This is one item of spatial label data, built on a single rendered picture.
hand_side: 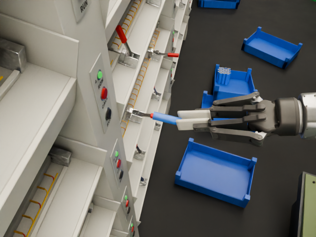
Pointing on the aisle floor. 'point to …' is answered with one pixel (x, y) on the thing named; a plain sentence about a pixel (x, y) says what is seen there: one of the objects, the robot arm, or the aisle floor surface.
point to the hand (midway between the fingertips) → (193, 120)
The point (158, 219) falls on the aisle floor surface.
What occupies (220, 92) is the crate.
